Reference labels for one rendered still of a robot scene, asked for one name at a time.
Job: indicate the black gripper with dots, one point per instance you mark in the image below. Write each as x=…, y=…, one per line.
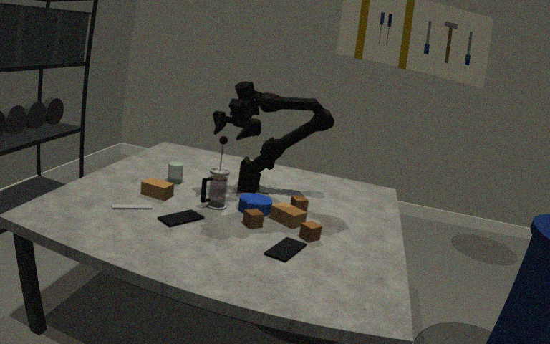
x=251, y=126

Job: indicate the light grey flat bar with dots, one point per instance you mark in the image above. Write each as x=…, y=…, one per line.
x=131, y=206

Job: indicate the blue short cylinder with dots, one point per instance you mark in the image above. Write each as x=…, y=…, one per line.
x=255, y=201

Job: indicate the large brown block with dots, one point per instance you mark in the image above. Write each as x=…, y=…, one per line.
x=157, y=188
x=288, y=215

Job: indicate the small brown block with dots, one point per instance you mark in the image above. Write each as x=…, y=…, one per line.
x=300, y=202
x=310, y=231
x=253, y=218

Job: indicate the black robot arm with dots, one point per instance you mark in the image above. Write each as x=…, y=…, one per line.
x=273, y=148

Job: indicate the glass french press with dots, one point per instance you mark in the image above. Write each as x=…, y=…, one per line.
x=218, y=185

